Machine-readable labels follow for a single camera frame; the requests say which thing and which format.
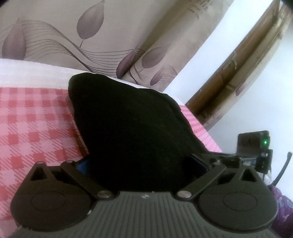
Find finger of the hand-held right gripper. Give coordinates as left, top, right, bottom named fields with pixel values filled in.
left=212, top=154, right=241, bottom=169

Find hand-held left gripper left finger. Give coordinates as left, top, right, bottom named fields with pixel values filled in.
left=29, top=160, right=113, bottom=201

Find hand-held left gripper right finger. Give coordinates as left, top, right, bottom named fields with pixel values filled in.
left=177, top=154, right=260, bottom=200

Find black printed garment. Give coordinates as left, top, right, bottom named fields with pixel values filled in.
left=68, top=73, right=210, bottom=192

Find checked bed sheet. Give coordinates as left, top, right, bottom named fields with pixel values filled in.
left=0, top=58, right=222, bottom=231

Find purple patterned clothing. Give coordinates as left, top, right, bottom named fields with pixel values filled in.
left=267, top=185, right=293, bottom=238

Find beige leaf print curtain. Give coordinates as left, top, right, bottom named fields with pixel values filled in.
left=0, top=0, right=234, bottom=92

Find black cable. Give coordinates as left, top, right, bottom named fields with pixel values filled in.
left=269, top=153, right=292, bottom=186

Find wooden door frame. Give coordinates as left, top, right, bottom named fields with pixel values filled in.
left=185, top=0, right=291, bottom=132

